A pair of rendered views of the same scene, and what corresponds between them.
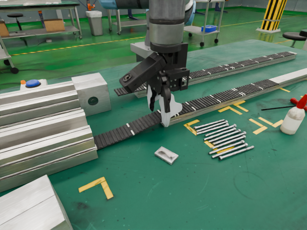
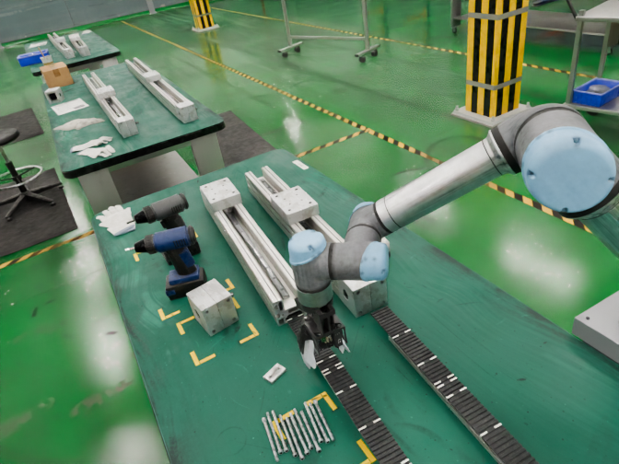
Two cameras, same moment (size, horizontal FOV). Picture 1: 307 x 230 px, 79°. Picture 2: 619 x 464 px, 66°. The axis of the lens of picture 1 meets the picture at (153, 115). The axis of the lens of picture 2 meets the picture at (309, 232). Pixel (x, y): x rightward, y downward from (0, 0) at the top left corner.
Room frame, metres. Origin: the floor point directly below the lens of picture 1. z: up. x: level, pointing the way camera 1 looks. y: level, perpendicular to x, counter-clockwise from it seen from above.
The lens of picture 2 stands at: (0.56, -0.79, 1.68)
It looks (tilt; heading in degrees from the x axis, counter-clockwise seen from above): 33 degrees down; 98
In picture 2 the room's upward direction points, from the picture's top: 10 degrees counter-clockwise
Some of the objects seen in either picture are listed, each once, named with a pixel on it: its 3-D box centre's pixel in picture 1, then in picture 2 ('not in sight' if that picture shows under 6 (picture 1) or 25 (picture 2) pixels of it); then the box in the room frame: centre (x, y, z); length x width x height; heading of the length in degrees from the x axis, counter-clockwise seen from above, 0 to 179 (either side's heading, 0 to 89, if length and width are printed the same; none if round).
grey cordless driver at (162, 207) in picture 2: not in sight; (164, 232); (-0.10, 0.50, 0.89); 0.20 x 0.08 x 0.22; 34
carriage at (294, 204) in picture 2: not in sight; (295, 207); (0.33, 0.60, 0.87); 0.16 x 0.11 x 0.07; 118
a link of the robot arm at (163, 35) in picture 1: (165, 33); (316, 289); (0.44, -0.03, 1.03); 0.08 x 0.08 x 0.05
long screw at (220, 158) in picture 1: (236, 152); (270, 438); (0.32, -0.20, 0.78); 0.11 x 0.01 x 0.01; 112
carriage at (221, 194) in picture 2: not in sight; (221, 197); (0.04, 0.73, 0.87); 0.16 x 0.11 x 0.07; 118
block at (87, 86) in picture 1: (90, 92); (366, 286); (0.54, 0.21, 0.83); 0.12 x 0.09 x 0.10; 28
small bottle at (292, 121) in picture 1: (296, 113); not in sight; (0.40, -0.38, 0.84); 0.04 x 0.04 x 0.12
